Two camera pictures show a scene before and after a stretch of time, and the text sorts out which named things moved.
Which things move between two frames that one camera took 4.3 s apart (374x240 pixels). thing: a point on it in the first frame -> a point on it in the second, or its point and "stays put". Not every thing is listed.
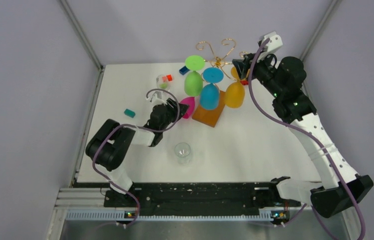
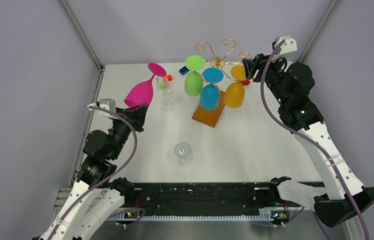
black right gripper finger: x=242 y=66 -> x=251 y=66
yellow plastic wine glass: x=235 y=94 stays put
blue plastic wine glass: x=209 y=93 stays put
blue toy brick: x=183 y=70 stays put
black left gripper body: x=171 y=114 -> x=120 y=111
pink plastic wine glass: x=190 y=101 -> x=141 y=94
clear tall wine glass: x=163 y=82 stays put
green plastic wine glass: x=194 y=82 stays put
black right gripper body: x=264 y=71 stays put
